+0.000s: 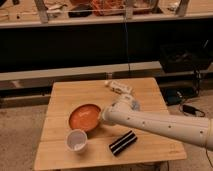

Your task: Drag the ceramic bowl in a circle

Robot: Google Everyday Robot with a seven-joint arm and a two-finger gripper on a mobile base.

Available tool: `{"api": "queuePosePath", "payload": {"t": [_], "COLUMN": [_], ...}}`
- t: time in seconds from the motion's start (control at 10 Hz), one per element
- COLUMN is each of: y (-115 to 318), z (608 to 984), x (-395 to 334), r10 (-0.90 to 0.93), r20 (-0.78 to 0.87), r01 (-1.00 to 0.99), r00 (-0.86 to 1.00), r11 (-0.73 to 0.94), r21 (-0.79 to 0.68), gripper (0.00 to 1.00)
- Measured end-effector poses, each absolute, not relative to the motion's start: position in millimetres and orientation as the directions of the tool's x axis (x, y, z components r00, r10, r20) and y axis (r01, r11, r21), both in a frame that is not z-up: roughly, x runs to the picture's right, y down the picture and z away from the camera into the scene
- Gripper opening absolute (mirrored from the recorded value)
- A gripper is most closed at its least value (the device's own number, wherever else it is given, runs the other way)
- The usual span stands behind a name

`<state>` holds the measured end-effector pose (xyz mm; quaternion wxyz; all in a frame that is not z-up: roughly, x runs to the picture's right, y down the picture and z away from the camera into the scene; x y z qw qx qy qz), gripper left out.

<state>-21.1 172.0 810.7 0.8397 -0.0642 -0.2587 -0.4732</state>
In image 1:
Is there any black storage bin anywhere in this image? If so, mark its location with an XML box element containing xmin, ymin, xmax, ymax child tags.
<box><xmin>159</xmin><ymin>42</ymin><xmax>213</xmax><ymax>73</ymax></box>

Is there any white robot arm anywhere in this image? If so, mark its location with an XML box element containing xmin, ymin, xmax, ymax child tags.
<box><xmin>100</xmin><ymin>94</ymin><xmax>213</xmax><ymax>151</ymax></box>

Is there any black power adapter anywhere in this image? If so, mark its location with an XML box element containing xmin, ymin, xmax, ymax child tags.
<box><xmin>182</xmin><ymin>105</ymin><xmax>197</xmax><ymax>115</ymax></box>

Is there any black white striped block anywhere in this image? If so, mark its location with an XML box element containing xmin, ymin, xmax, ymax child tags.
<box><xmin>109</xmin><ymin>130</ymin><xmax>137</xmax><ymax>156</ymax></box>

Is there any white plastic cup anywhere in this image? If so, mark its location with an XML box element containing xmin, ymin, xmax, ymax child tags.
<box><xmin>66</xmin><ymin>129</ymin><xmax>88</xmax><ymax>154</ymax></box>

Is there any wooden table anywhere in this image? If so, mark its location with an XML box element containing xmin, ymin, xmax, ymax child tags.
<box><xmin>34</xmin><ymin>80</ymin><xmax>186</xmax><ymax>171</ymax></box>

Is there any white packaged item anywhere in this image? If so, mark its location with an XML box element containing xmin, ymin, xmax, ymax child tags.
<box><xmin>105</xmin><ymin>81</ymin><xmax>132</xmax><ymax>94</ymax></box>

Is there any orange ceramic bowl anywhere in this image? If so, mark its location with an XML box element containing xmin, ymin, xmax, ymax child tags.
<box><xmin>68</xmin><ymin>104</ymin><xmax>101</xmax><ymax>132</ymax></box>

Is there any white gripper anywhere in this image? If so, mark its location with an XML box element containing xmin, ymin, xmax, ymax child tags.
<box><xmin>99</xmin><ymin>107</ymin><xmax>114</xmax><ymax>126</ymax></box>

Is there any black hanging cable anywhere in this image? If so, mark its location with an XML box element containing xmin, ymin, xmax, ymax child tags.
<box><xmin>123</xmin><ymin>13</ymin><xmax>133</xmax><ymax>80</ymax></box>

